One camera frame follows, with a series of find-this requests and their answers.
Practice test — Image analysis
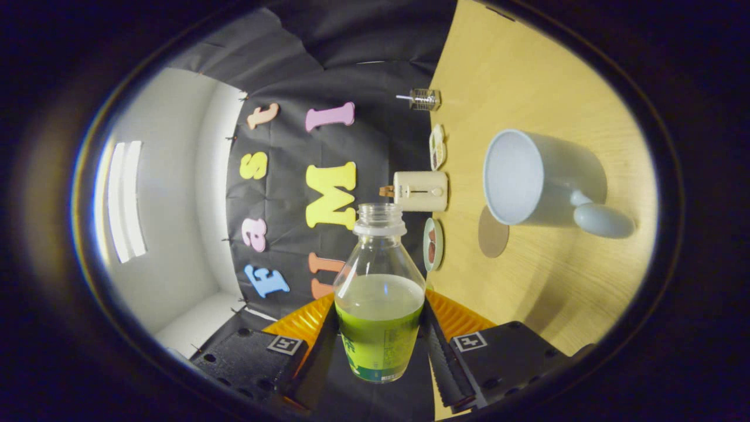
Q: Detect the wooden table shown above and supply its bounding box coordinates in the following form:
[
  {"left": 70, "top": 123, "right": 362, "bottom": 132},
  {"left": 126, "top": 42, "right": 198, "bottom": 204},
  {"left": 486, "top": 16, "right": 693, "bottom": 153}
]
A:
[{"left": 427, "top": 0, "right": 660, "bottom": 420}]

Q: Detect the round brown coaster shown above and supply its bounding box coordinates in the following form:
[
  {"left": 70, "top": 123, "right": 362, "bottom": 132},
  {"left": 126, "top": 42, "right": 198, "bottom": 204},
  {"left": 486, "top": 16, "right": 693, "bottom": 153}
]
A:
[{"left": 478, "top": 205, "right": 510, "bottom": 259}]

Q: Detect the white toaster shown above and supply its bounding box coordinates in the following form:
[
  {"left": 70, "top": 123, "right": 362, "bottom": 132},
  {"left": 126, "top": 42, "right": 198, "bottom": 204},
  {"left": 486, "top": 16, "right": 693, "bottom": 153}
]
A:
[{"left": 393, "top": 171, "right": 449, "bottom": 213}]

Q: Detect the pale green plate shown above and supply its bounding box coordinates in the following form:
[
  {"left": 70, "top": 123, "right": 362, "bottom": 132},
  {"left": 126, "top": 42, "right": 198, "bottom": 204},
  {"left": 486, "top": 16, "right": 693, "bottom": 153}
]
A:
[{"left": 423, "top": 217, "right": 444, "bottom": 272}]

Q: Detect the black backdrop cloth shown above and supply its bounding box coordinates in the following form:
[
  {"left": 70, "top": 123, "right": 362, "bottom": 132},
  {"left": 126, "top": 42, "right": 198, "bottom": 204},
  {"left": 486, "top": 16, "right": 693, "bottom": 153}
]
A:
[{"left": 167, "top": 0, "right": 458, "bottom": 414}]

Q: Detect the white divided tray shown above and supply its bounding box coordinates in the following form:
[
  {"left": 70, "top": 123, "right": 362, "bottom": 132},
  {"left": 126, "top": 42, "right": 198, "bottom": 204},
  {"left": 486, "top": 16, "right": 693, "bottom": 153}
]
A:
[{"left": 429, "top": 123, "right": 447, "bottom": 171}]

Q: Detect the square clear glass holder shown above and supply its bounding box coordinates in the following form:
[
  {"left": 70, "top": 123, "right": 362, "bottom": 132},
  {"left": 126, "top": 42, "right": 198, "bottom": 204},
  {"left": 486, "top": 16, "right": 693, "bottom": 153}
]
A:
[{"left": 409, "top": 89, "right": 441, "bottom": 111}]

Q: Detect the pale blue cup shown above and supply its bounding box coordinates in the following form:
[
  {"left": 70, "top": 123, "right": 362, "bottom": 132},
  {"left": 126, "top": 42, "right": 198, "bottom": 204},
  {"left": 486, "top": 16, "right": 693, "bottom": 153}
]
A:
[{"left": 483, "top": 129, "right": 636, "bottom": 239}]

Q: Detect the ceiling light panel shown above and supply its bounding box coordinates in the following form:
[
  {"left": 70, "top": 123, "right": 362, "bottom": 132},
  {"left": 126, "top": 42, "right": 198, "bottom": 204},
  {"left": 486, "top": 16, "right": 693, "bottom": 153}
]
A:
[{"left": 107, "top": 141, "right": 147, "bottom": 264}]

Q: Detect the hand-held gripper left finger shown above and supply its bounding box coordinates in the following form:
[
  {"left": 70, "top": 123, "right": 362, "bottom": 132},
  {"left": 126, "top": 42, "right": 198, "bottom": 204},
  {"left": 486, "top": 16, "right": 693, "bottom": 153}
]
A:
[{"left": 190, "top": 292, "right": 340, "bottom": 411}]

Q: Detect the clear green juice bottle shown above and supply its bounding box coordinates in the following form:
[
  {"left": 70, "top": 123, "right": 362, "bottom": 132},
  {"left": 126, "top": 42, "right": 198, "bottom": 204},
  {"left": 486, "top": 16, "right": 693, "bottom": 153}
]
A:
[{"left": 333, "top": 203, "right": 427, "bottom": 384}]

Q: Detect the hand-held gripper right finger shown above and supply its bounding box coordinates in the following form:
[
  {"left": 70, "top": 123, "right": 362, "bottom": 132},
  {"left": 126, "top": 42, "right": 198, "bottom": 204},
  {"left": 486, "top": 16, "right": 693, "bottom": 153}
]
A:
[{"left": 423, "top": 288, "right": 595, "bottom": 414}]

